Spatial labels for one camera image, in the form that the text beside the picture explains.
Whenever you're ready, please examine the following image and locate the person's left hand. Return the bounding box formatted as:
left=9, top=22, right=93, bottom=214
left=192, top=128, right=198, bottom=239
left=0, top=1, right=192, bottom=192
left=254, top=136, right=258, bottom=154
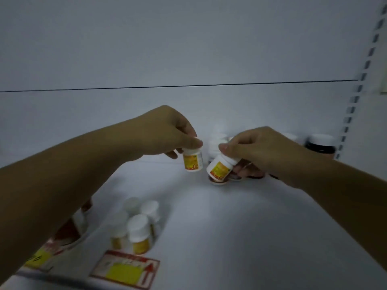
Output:
left=133, top=105, right=204, bottom=160

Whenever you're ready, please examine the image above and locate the person's right hand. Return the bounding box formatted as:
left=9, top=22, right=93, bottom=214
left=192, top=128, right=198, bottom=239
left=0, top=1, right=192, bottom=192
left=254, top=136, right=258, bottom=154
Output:
left=218, top=126, right=300, bottom=182

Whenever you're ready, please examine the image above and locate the cluster of unsorted bottles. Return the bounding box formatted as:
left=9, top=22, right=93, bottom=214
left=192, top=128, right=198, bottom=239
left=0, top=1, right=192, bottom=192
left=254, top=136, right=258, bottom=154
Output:
left=207, top=131, right=337, bottom=188

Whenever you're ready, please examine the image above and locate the person's left forearm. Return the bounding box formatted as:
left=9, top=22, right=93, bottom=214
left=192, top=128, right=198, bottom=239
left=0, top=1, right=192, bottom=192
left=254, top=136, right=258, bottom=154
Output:
left=0, top=116, right=143, bottom=284

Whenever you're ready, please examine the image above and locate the person's right forearm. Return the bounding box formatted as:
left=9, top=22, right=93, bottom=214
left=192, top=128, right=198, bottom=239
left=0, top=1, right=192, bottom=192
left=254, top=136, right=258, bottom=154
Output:
left=287, top=145, right=387, bottom=272

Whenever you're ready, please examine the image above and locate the slotted white shelf upright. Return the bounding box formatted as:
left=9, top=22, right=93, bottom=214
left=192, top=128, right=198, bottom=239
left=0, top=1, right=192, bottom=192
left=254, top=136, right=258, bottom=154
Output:
left=335, top=2, right=387, bottom=160

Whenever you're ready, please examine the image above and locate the white back panel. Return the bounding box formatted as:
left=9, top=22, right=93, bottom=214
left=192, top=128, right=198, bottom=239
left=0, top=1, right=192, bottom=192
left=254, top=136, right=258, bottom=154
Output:
left=0, top=0, right=363, bottom=166

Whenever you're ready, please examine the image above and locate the red yellow price tag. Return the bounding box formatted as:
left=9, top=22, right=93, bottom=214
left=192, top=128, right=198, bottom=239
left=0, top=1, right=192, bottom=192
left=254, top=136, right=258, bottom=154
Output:
left=90, top=250, right=161, bottom=290
left=24, top=238, right=66, bottom=271

